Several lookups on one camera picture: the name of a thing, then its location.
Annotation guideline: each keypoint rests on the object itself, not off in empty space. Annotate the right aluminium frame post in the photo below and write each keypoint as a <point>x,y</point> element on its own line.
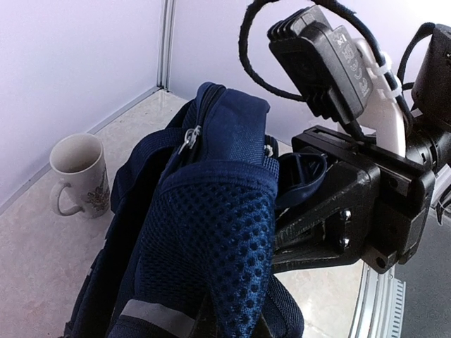
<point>165,44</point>

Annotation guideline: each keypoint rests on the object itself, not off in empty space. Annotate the front aluminium rail base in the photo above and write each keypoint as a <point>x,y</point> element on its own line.
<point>380,305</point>

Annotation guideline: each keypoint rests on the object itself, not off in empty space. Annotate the beige patterned ceramic mug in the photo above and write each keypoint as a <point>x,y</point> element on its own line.
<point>83,183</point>

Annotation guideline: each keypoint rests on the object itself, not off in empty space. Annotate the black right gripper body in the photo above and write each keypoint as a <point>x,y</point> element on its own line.
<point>394,193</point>

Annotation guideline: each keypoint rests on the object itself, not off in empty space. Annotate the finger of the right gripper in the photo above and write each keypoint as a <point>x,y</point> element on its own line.
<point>300,176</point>
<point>319,234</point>

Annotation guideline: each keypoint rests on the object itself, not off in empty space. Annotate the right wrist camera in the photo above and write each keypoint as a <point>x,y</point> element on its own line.
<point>339,71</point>

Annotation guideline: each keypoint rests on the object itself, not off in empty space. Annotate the navy blue student backpack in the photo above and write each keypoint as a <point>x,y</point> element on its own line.
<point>189,250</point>

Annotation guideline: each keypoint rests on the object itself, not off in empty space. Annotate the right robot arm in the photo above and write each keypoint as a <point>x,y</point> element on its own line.
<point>429,143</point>

